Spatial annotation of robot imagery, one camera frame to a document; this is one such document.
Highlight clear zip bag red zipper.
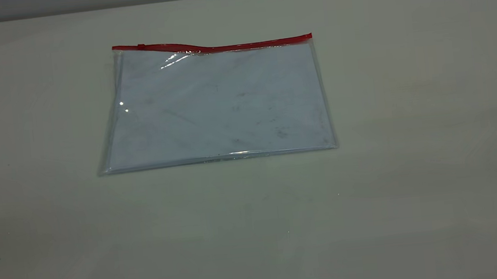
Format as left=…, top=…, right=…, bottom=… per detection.
left=86, top=25, right=340, bottom=176

